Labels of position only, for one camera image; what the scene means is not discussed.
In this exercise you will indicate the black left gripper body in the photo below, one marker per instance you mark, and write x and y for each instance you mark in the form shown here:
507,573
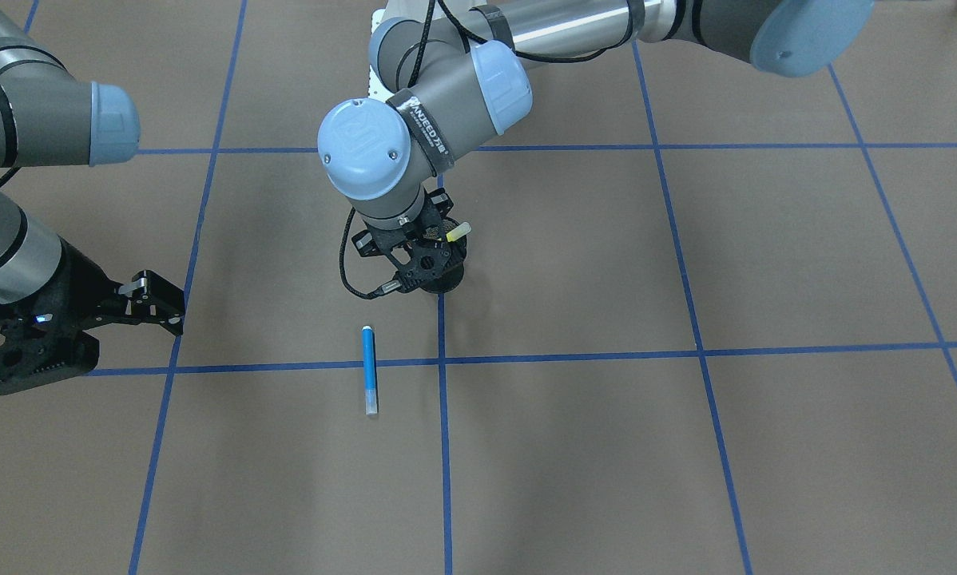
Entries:
364,242

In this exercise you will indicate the yellow highlighter pen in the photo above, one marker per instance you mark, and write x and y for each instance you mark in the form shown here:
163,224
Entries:
458,232

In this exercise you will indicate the black mesh pen cup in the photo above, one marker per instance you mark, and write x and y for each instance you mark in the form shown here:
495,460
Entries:
454,272

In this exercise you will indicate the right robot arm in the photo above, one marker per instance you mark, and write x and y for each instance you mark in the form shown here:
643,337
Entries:
48,118

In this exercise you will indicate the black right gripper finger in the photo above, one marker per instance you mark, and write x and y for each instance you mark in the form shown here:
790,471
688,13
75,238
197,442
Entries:
153,299

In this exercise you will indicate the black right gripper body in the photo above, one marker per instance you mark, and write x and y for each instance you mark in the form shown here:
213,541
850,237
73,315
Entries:
81,286

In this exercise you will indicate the blue marker pen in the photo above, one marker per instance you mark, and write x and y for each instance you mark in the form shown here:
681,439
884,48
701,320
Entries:
370,374

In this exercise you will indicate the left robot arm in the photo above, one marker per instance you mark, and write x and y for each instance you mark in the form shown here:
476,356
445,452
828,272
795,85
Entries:
457,80

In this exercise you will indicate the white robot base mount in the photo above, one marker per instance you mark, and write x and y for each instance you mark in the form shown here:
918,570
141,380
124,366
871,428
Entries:
376,89

